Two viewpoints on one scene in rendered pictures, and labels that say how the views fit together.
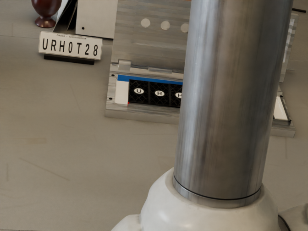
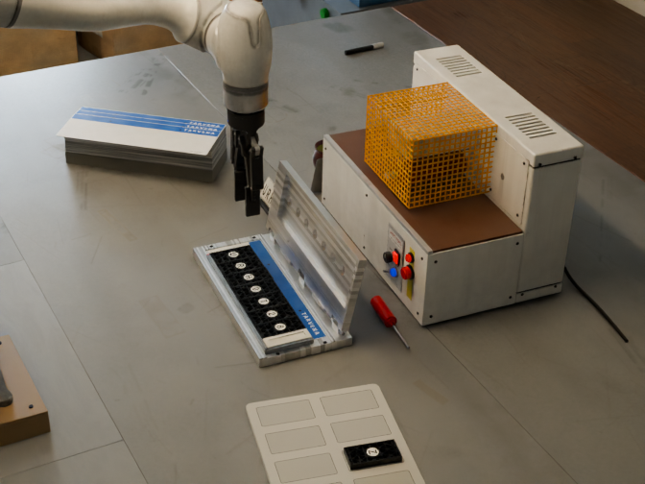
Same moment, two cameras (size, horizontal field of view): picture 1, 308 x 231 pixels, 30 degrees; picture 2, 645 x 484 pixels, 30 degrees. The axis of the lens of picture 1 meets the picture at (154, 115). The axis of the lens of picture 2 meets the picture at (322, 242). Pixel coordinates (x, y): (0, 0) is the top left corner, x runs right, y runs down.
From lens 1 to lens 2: 2.42 m
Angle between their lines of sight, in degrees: 59
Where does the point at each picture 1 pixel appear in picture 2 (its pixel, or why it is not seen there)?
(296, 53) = (471, 349)
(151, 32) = (291, 213)
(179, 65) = (294, 259)
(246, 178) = not seen: outside the picture
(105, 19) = (334, 198)
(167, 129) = (203, 291)
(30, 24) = not seen: hidden behind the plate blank
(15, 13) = not seen: hidden behind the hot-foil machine
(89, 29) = (327, 203)
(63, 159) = (115, 254)
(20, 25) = (307, 175)
